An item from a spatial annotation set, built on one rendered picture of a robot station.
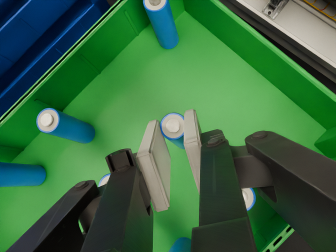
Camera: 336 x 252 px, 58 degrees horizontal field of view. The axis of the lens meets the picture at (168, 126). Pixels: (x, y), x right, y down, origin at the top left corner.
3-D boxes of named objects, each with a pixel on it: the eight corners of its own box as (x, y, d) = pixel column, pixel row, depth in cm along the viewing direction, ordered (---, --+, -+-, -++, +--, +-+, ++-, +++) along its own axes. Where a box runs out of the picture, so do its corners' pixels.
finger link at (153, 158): (170, 209, 14) (155, 214, 14) (171, 158, 21) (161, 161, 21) (150, 151, 14) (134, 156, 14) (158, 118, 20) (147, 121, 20)
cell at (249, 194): (234, 209, 24) (241, 219, 18) (218, 192, 25) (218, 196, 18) (251, 192, 24) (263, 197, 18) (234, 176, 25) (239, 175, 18)
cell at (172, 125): (185, 153, 26) (172, 145, 19) (170, 138, 26) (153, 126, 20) (200, 138, 26) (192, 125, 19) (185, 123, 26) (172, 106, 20)
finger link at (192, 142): (182, 142, 13) (199, 138, 13) (183, 110, 20) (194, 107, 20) (201, 201, 14) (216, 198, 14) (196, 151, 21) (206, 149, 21)
